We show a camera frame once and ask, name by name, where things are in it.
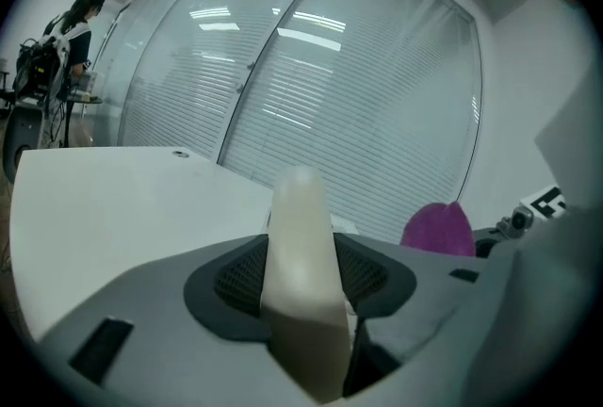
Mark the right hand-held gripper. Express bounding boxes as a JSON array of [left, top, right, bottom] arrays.
[[473, 185, 569, 258]]

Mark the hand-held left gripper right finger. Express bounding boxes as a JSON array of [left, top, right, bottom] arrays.
[[334, 230, 510, 399]]

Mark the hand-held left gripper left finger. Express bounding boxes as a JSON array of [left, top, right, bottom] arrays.
[[37, 233, 310, 407]]

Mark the purple cloth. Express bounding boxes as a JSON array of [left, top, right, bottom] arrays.
[[399, 201, 477, 258]]

